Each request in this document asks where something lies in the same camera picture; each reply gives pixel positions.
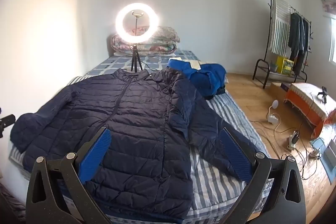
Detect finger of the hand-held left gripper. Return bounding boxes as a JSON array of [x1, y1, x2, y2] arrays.
[[0, 114, 16, 138]]

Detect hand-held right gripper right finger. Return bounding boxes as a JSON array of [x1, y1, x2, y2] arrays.
[[219, 127, 306, 224]]

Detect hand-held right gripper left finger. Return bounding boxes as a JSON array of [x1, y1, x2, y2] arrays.
[[25, 126, 112, 224]]

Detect navy puffer jacket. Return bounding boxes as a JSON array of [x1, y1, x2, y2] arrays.
[[10, 67, 260, 216]]

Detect black metal clothes rack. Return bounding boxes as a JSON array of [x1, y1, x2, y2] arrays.
[[252, 0, 314, 89]]

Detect dark hanging clothes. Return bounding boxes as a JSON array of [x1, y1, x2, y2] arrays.
[[288, 13, 311, 76]]

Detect blue white striped blanket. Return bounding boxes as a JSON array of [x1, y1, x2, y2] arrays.
[[8, 74, 271, 224]]

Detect white power strip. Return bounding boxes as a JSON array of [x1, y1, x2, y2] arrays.
[[287, 131, 301, 149]]

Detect orange white cloth-covered stool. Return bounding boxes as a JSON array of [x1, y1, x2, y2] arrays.
[[284, 82, 336, 139]]

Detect blue fleece garment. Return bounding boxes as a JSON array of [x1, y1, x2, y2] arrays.
[[168, 57, 227, 100]]

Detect blue checked bed sheet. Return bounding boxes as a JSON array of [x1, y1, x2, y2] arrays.
[[87, 50, 202, 76]]

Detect grey flat device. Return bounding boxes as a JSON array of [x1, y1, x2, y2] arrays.
[[324, 140, 336, 169]]

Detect yellow box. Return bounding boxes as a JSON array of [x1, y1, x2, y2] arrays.
[[276, 55, 295, 74]]

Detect small black tripod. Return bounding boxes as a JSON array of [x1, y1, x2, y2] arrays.
[[317, 86, 330, 105]]

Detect folded floral quilt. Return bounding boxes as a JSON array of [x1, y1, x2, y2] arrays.
[[111, 34, 177, 56]]

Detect striped hanging towel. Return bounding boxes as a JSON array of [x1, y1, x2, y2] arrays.
[[269, 0, 292, 55]]

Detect floral pillow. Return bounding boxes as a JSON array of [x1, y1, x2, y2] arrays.
[[147, 26, 181, 44]]

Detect window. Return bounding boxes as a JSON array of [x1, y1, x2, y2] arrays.
[[328, 14, 336, 65]]

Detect black ring light cable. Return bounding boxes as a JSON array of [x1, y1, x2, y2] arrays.
[[142, 63, 164, 75]]

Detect ring light on tripod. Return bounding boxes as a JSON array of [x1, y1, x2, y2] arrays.
[[115, 3, 160, 73]]

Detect floral wall sticker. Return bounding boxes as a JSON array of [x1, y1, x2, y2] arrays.
[[320, 0, 336, 16]]

